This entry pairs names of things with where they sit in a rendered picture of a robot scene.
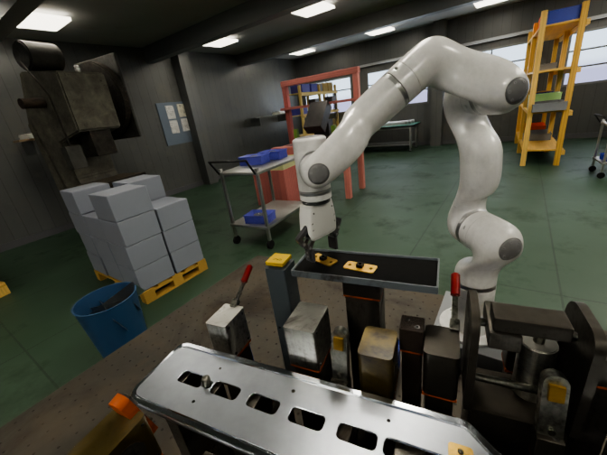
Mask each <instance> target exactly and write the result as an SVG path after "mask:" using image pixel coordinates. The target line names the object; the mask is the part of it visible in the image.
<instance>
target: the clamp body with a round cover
mask: <svg viewBox="0 0 607 455"><path fill-rule="evenodd" d="M398 341H399V338H398V337H397V332H396V331H395V330H388V329H383V328H379V327H373V326H367V327H366V328H365V329H364V332H363V335H362V338H361V341H360V345H359V348H358V351H357V354H358V360H359V371H360V390H361V391H364V392H368V393H371V394H374V395H380V396H384V397H386V398H390V399H393V400H396V387H397V377H398V371H399V368H398V348H397V342H398ZM365 441H366V449H368V450H374V449H375V448H376V444H377V437H376V435H374V434H372V433H369V432H365ZM395 443H396V442H395V441H392V440H387V441H386V442H385V446H384V453H385V455H394V449H395Z"/></svg>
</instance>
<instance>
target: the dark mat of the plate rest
mask: <svg viewBox="0 0 607 455"><path fill-rule="evenodd" d="M314 253H315V254H317V253H319V254H322V255H327V256H328V257H331V258H333V259H336V260H338V262H337V263H336V264H334V265H332V266H327V265H323V264H320V263H318V262H314V263H313V262H310V261H308V260H306V257H305V258H304V259H303V261H302V262H301V263H300V264H299V265H298V266H297V267H296V268H295V270H296V271H304V272H312V273H320V274H335V275H342V276H350V277H359V278H366V279H374V280H381V281H390V282H398V283H412V284H421V285H428V286H436V281H437V266H438V261H434V260H423V259H412V258H400V257H389V256H378V255H357V254H346V253H335V252H323V251H314ZM348 261H352V262H362V263H364V264H368V265H376V266H377V267H378V268H377V269H376V271H375V272H374V273H373V274H368V273H363V272H359V271H354V270H350V269H344V268H343V266H345V265H346V263H347V262H348Z"/></svg>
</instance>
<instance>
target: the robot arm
mask: <svg viewBox="0 0 607 455"><path fill-rule="evenodd" d="M427 87H430V88H435V89H438V90H441V91H443V92H444V115H445V118H446V121H447V123H448V125H449V126H450V128H451V130H452V132H453V135H454V138H455V140H456V143H457V146H458V150H459V156H460V183H459V188H458V191H457V194H456V197H455V199H454V201H453V205H452V206H451V209H450V211H449V214H448V218H447V227H448V230H449V232H450V234H451V235H452V237H453V238H455V239H456V240H457V241H458V242H460V243H461V244H463V245H464V246H466V247H467V248H469V249H470V250H471V251H472V255H473V256H469V257H464V258H463V259H461V260H460V261H459V262H458V263H457V265H456V266H455V270H454V272H455V273H458V274H459V275H460V296H459V297H458V319H459V320H460V343H462V339H463V329H464V319H465V309H466V299H467V292H468V289H471V290H477V293H478V299H479V305H480V312H481V318H483V314H482V313H483V305H484V302H485V301H490V302H494V299H495V293H496V287H497V281H498V275H499V272H500V270H501V269H502V268H503V267H504V266H506V265H508V264H510V263H511V262H513V261H515V260H516V259H518V258H519V257H520V255H521V254H522V251H523V247H524V240H523V236H522V234H521V233H520V231H519V230H518V229H517V228H516V227H515V226H514V225H512V224H510V223H509V222H508V221H506V220H504V219H502V218H499V217H497V216H495V215H493V214H491V213H489V212H488V211H487V210H486V201H487V198H488V197H489V196H490V195H491V194H492V193H494V192H495V190H496V189H497V188H498V187H499V184H500V178H501V174H502V162H503V149H502V143H501V141H500V138H499V137H498V135H497V134H496V132H495V131H494V129H493V128H492V126H491V124H490V121H489V119H488V117H487V115H501V114H506V113H508V112H510V111H512V110H514V109H515V108H517V107H518V106H519V105H521V104H522V102H523V101H524V100H525V98H526V97H527V95H528V91H529V80H528V76H527V74H526V73H525V72H524V70H523V69H522V68H520V67H519V66H518V65H517V64H515V63H513V62H512V61H510V60H507V59H505V58H502V57H500V56H497V55H493V54H490V53H486V52H482V51H476V50H473V49H470V48H468V47H465V46H463V45H461V44H460V43H458V42H455V41H453V40H451V39H449V38H446V37H443V36H431V37H428V38H426V39H424V40H422V41H420V42H419V43H418V44H417V45H416V46H414V47H413V48H412V49H411V50H410V51H409V52H408V53H406V54H405V55H404V56H403V57H402V58H401V59H400V60H399V61H398V62H397V63H396V64H395V65H393V66H392V67H391V68H390V69H389V70H388V71H387V72H386V73H385V74H384V75H383V76H382V77H381V78H379V79H378V80H377V81H376V82H375V83H374V84H373V85H372V86H371V87H370V88H369V89H368V90H367V91H366V92H365V93H363V94H362V95H361V96H360V97H359V98H358V99H357V100H356V101H355V102H354V103H353V104H352V105H351V106H350V107H349V108H348V109H347V110H346V112H345V113H344V115H343V118H342V120H341V122H340V124H339V125H338V126H337V128H336V129H335V130H334V131H333V133H332V134H331V135H330V136H329V137H328V138H327V139H326V136H325V135H306V136H301V137H298V138H295V139H294V140H293V141H292V143H293V149H294V162H295V169H296V175H297V181H298V188H299V195H300V200H301V201H302V204H300V213H299V218H300V230H301V231H300V233H299V234H298V235H297V237H296V238H295V241H296V242H297V243H298V244H299V246H301V247H302V248H304V250H305V256H306V260H308V261H310V262H313V263H314V262H315V253H314V249H313V244H314V241H315V240H318V239H320V238H321V237H324V236H326V235H328V234H330V235H328V243H329V247H330V248H333V249H336V250H337V249H338V240H337V236H338V235H339V233H338V231H339V229H340V224H341V218H338V217H335V211H334V207H333V203H332V198H331V196H332V188H331V182H332V181H334V180H335V179H336V178H337V177H339V176H340V175H341V174H342V173H343V172H344V171H346V170H347V169H348V168H349V167H350V166H351V165H352V164H353V163H354V162H355V161H356V160H357V159H358V158H359V157H360V156H361V154H362V153H363V152H364V150H365V148H366V147H367V145H368V142H369V139H370V137H371V136H373V135H374V134H375V133H376V132H377V131H378V130H379V129H380V128H381V127H382V126H383V125H384V124H385V123H387V122H388V121H389V120H390V119H391V118H392V117H393V116H395V115H396V114H397V113H398V112H399V111H400V110H402V109H403V108H404V107H405V106H406V105H407V104H408V103H410V102H411V101H412V100H413V99H414V98H415V97H416V96H418V95H419V94H420V93H421V92H422V91H423V90H424V89H425V88H427ZM303 239H304V241H303ZM309 240H311V241H310V243H309V245H307V244H308V241H309Z"/></svg>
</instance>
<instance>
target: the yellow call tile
mask: <svg viewBox="0 0 607 455"><path fill-rule="evenodd" d="M291 258H292V255H287V254H278V253H274V254H273V255H272V256H271V257H270V258H269V259H268V260H267V261H266V265H272V266H281V267H284V266H285V264H286V263H287V262H288V261H289V260H290V259H291Z"/></svg>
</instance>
